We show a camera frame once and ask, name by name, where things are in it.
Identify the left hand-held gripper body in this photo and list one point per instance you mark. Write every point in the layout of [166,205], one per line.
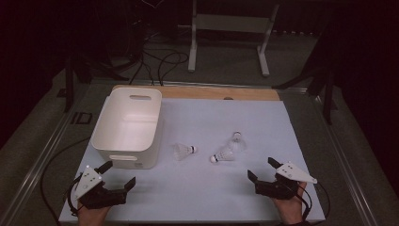
[103,197]

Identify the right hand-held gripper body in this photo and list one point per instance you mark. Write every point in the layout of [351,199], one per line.
[276,188]

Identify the white plastic storage bin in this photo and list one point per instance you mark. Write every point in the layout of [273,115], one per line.
[125,125]

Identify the person's left hand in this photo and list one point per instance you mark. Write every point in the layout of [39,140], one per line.
[92,217]

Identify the person's right hand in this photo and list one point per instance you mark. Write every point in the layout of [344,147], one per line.
[291,210]

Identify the black metal stand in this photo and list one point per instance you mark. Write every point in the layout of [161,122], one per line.
[69,91]
[328,100]

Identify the white metal stand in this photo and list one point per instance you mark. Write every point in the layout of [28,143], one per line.
[232,23]

